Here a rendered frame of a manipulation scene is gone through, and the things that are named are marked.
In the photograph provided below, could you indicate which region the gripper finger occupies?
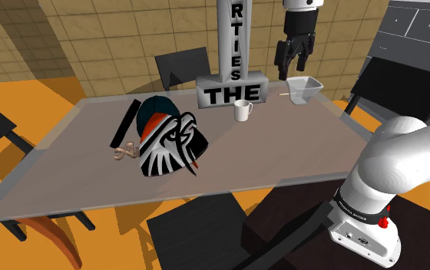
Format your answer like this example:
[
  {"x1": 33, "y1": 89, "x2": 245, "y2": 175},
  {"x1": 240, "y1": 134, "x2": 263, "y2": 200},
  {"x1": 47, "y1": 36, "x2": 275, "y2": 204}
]
[
  {"x1": 273, "y1": 37, "x2": 295, "y2": 81},
  {"x1": 296, "y1": 34, "x2": 316, "y2": 72}
]

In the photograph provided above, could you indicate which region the grey lettered block sculpture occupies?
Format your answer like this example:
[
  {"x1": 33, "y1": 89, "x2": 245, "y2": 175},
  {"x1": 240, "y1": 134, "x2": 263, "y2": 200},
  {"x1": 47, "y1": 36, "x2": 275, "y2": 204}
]
[{"x1": 195, "y1": 0, "x2": 270, "y2": 110}]

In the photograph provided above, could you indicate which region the white mug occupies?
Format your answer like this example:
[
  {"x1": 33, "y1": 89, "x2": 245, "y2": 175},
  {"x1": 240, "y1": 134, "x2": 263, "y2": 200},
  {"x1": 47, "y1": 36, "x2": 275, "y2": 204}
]
[{"x1": 233, "y1": 98, "x2": 254, "y2": 123}]

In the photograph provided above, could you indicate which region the glass top table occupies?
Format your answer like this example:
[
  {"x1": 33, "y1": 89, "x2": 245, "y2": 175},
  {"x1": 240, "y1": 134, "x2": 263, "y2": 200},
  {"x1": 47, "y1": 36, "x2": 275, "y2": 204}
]
[{"x1": 0, "y1": 80, "x2": 385, "y2": 270}]

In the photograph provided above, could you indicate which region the grey drawer cabinet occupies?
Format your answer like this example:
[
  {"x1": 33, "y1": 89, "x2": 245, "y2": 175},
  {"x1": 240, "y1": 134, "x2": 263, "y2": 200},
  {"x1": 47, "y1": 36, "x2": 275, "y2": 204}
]
[{"x1": 365, "y1": 0, "x2": 430, "y2": 81}]

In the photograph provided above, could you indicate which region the black flat bar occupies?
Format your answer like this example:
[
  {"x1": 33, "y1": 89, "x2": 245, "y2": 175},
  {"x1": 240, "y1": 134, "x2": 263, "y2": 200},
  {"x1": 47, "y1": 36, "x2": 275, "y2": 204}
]
[{"x1": 109, "y1": 98, "x2": 142, "y2": 149}]

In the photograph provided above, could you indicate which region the beige twisted small object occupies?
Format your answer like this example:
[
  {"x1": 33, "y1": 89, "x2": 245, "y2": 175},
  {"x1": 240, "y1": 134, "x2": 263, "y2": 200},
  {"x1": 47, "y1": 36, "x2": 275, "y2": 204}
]
[{"x1": 113, "y1": 141, "x2": 141, "y2": 160}]

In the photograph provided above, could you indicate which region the dark robot stand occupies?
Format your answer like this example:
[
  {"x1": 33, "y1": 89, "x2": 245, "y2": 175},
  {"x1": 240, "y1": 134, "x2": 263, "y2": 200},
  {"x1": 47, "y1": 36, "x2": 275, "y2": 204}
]
[{"x1": 233, "y1": 178, "x2": 430, "y2": 270}]

